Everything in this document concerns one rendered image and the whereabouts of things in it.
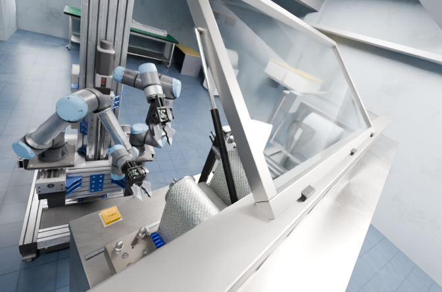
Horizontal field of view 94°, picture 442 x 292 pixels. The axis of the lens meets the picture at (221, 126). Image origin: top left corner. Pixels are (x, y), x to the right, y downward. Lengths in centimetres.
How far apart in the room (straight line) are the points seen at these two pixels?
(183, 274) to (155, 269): 3
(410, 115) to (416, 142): 37
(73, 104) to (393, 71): 386
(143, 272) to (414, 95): 380
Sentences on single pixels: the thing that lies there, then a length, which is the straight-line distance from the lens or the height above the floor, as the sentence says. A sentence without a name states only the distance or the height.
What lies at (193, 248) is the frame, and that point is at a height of 165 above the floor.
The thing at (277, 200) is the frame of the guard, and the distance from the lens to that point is 38.
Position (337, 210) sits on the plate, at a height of 144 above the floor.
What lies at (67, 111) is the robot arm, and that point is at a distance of 118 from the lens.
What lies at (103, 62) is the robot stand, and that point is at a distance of 145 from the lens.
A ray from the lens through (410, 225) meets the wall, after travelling 406.
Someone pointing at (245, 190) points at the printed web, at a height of 134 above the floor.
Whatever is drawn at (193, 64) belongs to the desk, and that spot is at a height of 38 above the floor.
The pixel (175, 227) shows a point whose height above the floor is 117.
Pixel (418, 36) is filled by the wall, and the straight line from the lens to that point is 405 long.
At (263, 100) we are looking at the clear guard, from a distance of 47.
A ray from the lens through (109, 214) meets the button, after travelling 123.
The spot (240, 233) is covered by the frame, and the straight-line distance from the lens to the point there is 33.
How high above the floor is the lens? 190
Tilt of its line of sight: 26 degrees down
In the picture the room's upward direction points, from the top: 21 degrees clockwise
